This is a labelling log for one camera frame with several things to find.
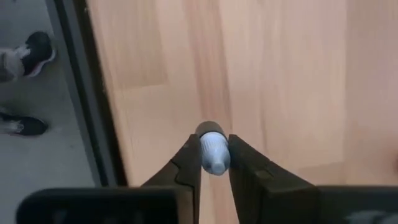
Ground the person's shoe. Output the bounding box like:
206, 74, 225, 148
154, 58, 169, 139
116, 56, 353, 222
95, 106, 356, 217
0, 112, 50, 138
22, 30, 57, 78

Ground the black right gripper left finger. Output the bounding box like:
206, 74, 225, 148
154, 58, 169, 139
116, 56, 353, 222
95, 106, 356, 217
141, 133, 203, 224

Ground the person's leg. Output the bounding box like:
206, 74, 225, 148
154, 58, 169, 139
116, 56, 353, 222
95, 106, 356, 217
0, 45, 26, 84

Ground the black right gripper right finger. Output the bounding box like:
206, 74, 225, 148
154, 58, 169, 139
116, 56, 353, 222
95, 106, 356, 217
228, 133, 320, 224

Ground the small white-capped dropper bottle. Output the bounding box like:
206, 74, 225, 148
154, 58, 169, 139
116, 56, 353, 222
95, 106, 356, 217
194, 120, 232, 177

